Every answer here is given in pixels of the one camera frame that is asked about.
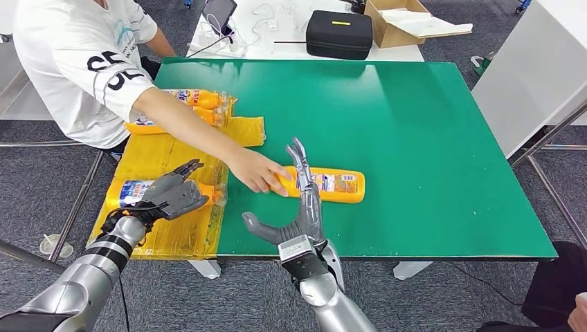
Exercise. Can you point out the thin dark stick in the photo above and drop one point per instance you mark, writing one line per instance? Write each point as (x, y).
(290, 42)

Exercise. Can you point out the blue stool seat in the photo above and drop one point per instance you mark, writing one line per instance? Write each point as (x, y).
(113, 153)

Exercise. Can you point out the white table leg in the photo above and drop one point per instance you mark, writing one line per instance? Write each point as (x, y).
(409, 269)
(207, 270)

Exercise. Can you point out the person's left forearm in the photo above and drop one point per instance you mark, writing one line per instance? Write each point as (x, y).
(160, 43)

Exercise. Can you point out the small black device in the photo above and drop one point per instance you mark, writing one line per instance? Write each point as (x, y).
(357, 6)

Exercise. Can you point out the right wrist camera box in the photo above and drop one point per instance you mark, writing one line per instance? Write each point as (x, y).
(300, 259)

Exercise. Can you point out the white power strip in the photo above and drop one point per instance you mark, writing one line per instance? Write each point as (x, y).
(219, 49)

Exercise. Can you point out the orange detergent bottle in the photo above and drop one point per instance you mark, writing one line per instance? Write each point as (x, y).
(339, 185)
(130, 192)
(204, 98)
(137, 128)

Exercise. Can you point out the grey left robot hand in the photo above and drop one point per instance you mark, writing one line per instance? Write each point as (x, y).
(176, 194)

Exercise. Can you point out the person's right forearm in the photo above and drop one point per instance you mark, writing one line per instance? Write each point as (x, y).
(192, 126)

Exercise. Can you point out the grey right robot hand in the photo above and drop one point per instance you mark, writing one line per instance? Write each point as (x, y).
(309, 215)

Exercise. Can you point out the open cardboard box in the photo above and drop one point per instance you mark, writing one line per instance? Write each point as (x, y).
(389, 34)

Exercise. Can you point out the person's right hand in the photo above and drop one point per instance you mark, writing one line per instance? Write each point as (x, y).
(254, 174)

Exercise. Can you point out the white cabinet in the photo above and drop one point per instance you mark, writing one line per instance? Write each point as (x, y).
(527, 68)

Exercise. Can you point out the steel tube frame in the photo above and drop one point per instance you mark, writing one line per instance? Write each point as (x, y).
(36, 144)
(568, 147)

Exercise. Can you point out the person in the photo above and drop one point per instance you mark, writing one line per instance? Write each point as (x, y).
(578, 314)
(82, 68)

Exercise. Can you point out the green floor object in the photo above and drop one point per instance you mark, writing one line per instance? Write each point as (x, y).
(480, 65)

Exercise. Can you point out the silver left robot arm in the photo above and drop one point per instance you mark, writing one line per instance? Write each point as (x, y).
(91, 275)

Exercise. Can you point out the clear plastic cup lid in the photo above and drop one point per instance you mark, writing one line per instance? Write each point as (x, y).
(55, 246)

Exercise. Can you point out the black zip case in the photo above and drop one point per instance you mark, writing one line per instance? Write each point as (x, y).
(338, 35)

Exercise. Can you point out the dark tablet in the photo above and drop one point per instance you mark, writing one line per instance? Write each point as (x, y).
(218, 11)

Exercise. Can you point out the white sheet in box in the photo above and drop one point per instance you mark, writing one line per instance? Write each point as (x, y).
(426, 25)

